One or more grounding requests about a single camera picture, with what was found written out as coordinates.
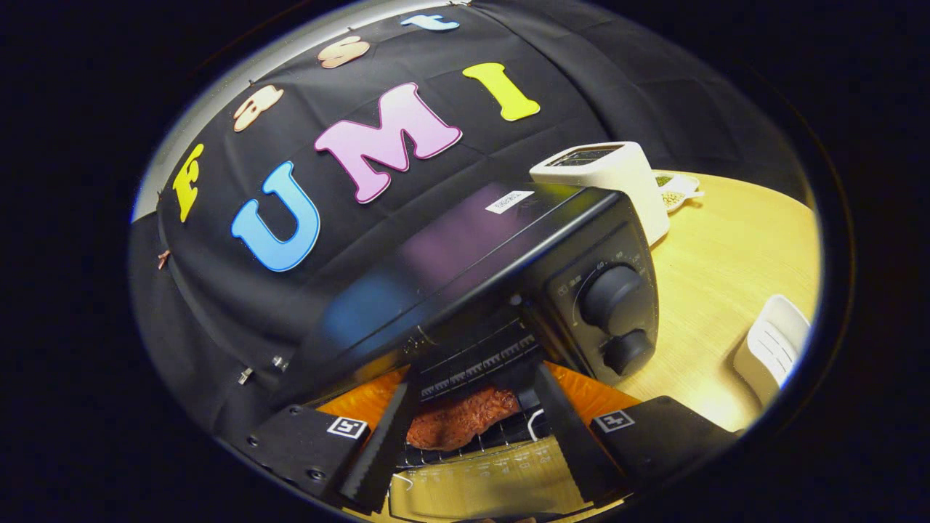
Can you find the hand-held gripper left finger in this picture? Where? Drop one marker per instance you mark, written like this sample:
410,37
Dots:
385,450

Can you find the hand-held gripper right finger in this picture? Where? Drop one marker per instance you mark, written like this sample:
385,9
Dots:
574,443

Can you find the brown meat slice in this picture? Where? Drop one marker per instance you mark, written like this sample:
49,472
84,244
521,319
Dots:
458,418

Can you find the black toaster oven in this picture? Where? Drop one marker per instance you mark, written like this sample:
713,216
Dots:
472,254

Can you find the white bread toaster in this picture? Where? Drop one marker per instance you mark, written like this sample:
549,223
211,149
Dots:
617,178

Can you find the silver metal clip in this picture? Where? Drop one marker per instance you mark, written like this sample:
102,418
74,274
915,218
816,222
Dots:
245,375

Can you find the black backdrop cloth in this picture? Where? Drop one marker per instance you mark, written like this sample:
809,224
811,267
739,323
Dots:
218,312

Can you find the white rectangular dish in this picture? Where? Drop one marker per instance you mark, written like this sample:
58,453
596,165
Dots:
774,349

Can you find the small white plate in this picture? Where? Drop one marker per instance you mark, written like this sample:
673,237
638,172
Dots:
679,190

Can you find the red clip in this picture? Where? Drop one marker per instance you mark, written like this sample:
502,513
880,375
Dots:
163,258

